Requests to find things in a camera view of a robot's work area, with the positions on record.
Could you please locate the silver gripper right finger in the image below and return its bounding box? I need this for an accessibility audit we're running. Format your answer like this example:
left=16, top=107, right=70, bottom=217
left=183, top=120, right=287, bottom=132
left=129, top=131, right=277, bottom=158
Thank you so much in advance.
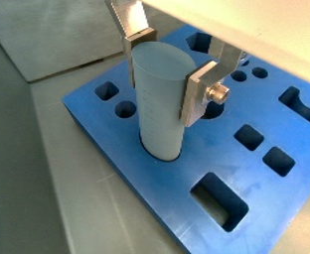
left=180, top=39, right=242, bottom=127

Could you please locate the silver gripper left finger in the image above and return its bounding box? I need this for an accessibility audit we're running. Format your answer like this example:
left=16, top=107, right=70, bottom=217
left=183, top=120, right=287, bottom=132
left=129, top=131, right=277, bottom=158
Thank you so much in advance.
left=104, top=0, right=158, bottom=86

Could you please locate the blue block with shaped holes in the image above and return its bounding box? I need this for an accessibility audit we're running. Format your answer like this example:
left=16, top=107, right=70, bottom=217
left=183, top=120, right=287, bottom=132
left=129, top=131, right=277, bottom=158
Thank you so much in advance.
left=61, top=23, right=310, bottom=254

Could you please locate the light blue oval cylinder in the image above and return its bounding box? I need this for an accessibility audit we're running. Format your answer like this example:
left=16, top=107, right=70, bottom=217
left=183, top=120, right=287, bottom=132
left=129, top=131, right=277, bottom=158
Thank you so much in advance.
left=131, top=42, right=196, bottom=161

